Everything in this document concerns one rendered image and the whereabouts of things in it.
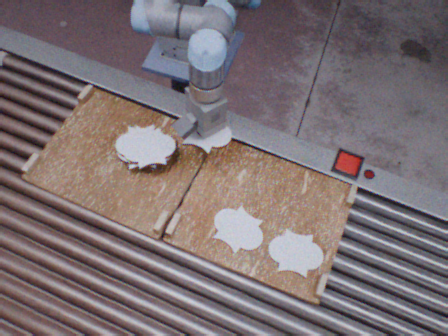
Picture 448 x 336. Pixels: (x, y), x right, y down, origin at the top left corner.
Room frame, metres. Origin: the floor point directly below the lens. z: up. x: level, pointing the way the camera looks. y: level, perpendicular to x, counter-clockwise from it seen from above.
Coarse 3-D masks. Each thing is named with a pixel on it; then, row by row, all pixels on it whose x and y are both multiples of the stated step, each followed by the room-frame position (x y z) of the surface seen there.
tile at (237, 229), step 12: (216, 216) 0.56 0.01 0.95; (228, 216) 0.56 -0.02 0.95; (240, 216) 0.57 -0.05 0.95; (216, 228) 0.53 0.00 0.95; (228, 228) 0.53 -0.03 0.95; (240, 228) 0.53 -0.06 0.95; (252, 228) 0.54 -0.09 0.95; (228, 240) 0.50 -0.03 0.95; (240, 240) 0.50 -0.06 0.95; (252, 240) 0.50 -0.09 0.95
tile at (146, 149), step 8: (136, 136) 0.75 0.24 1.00; (144, 136) 0.75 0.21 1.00; (152, 136) 0.75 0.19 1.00; (160, 136) 0.75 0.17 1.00; (168, 136) 0.75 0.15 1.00; (128, 144) 0.72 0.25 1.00; (136, 144) 0.72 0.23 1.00; (144, 144) 0.72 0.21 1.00; (152, 144) 0.73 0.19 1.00; (160, 144) 0.73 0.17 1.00; (168, 144) 0.73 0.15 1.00; (128, 152) 0.69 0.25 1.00; (136, 152) 0.70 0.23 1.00; (144, 152) 0.70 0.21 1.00; (152, 152) 0.70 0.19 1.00; (160, 152) 0.70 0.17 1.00; (168, 152) 0.70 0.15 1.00; (128, 160) 0.67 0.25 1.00; (136, 160) 0.67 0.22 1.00; (144, 160) 0.67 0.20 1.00; (152, 160) 0.68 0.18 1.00; (160, 160) 0.68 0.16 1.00
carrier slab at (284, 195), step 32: (224, 160) 0.74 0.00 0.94; (256, 160) 0.75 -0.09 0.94; (192, 192) 0.63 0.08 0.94; (224, 192) 0.64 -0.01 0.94; (256, 192) 0.65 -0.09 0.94; (288, 192) 0.66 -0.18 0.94; (320, 192) 0.66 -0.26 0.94; (192, 224) 0.54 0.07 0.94; (288, 224) 0.56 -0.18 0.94; (320, 224) 0.57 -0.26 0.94; (224, 256) 0.46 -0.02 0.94; (256, 256) 0.47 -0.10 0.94; (288, 288) 0.39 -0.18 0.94
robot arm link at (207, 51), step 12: (192, 36) 0.74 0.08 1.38; (204, 36) 0.74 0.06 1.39; (216, 36) 0.74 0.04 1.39; (192, 48) 0.71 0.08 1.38; (204, 48) 0.71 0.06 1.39; (216, 48) 0.71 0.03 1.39; (192, 60) 0.70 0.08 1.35; (204, 60) 0.69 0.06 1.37; (216, 60) 0.70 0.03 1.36; (192, 72) 0.71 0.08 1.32; (204, 72) 0.69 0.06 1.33; (216, 72) 0.70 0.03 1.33; (192, 84) 0.71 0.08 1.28; (204, 84) 0.69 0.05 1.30; (216, 84) 0.70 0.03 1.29
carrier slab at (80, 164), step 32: (96, 96) 0.92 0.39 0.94; (64, 128) 0.80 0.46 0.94; (96, 128) 0.81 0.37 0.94; (160, 128) 0.83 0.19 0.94; (64, 160) 0.69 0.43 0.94; (96, 160) 0.70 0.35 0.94; (192, 160) 0.73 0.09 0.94; (64, 192) 0.60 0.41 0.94; (96, 192) 0.61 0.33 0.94; (128, 192) 0.61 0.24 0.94; (160, 192) 0.62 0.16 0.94; (128, 224) 0.52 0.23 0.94
